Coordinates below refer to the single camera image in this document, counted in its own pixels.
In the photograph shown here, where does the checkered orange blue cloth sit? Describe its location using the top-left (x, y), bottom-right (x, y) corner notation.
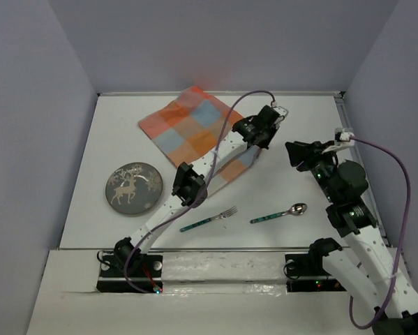
top-left (138, 86), bottom-right (261, 196)

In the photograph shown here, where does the grey reindeer plate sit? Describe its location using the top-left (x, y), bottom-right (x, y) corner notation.
top-left (105, 162), bottom-right (163, 216)

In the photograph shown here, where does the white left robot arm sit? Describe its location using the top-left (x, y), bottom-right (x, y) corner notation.
top-left (114, 103), bottom-right (288, 278)

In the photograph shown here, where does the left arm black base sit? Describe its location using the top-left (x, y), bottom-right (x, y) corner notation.
top-left (96, 251), bottom-right (163, 295)

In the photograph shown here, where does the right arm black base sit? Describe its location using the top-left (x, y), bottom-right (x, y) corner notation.
top-left (283, 253), bottom-right (345, 293)

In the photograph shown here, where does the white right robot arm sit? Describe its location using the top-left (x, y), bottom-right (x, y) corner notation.
top-left (285, 140), bottom-right (418, 334)

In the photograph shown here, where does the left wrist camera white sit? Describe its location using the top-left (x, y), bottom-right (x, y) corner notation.
top-left (271, 101), bottom-right (289, 124)

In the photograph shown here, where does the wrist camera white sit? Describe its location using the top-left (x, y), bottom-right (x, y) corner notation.
top-left (271, 101), bottom-right (289, 124)
top-left (322, 128), bottom-right (355, 154)

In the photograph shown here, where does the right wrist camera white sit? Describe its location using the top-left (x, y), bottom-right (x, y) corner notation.
top-left (322, 128), bottom-right (355, 154)

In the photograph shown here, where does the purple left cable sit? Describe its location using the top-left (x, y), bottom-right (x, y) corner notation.
top-left (123, 90), bottom-right (276, 294)

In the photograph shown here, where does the spoon with green handle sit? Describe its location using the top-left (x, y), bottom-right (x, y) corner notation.
top-left (249, 203), bottom-right (308, 224)

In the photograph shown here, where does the fork with green handle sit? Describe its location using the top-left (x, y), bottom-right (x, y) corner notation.
top-left (179, 207), bottom-right (238, 233)

